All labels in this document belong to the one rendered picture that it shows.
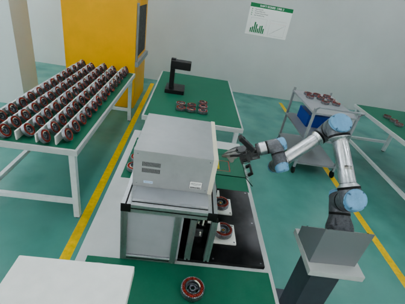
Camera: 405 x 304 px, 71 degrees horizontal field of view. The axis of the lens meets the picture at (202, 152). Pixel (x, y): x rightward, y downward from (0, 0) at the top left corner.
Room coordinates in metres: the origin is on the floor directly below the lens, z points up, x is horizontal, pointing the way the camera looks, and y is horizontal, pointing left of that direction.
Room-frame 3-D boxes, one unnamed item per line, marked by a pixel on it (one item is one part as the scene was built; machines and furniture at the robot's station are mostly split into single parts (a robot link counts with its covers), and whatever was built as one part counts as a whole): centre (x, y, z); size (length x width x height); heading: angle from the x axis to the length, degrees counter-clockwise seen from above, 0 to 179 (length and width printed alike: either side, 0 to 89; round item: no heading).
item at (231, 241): (1.21, -0.20, 0.78); 0.15 x 0.15 x 0.01; 6
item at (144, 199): (1.30, 0.13, 1.09); 0.68 x 0.44 x 0.05; 6
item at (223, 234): (1.21, -0.20, 0.80); 0.11 x 0.11 x 0.04
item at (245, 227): (1.33, -0.17, 0.76); 0.64 x 0.47 x 0.02; 6
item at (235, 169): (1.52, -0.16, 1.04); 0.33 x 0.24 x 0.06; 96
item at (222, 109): (3.68, 0.24, 0.38); 1.85 x 1.10 x 0.75; 6
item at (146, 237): (0.97, 0.18, 0.91); 0.28 x 0.03 x 0.32; 96
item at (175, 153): (1.32, 0.13, 1.22); 0.44 x 0.39 x 0.20; 6
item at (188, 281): (0.84, -0.07, 0.77); 0.11 x 0.11 x 0.04
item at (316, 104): (3.80, -1.51, 0.51); 1.01 x 0.60 x 1.01; 6
